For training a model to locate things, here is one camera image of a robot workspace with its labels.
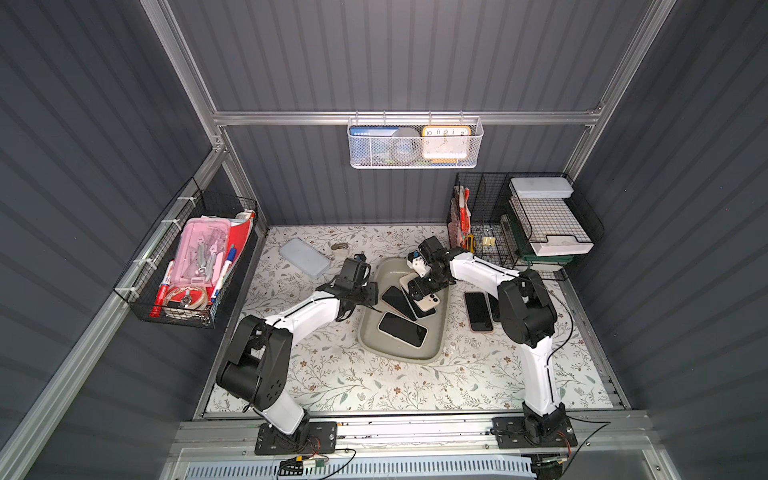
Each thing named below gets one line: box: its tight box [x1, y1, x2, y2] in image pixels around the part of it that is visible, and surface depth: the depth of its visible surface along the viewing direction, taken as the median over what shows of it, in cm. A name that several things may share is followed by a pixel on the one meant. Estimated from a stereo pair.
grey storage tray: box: [357, 257, 450, 365], surface depth 93 cm
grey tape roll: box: [390, 127, 422, 165], surface depth 89 cm
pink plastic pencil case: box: [171, 217, 231, 287], surface depth 73 cm
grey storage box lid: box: [278, 237, 332, 279], surface depth 113 cm
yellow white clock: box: [422, 125, 472, 159], surface depth 90 cm
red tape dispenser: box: [165, 287, 208, 310], surface depth 68 cm
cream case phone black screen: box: [377, 310, 429, 349], surface depth 93 cm
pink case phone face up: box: [380, 285, 417, 321], surface depth 100 cm
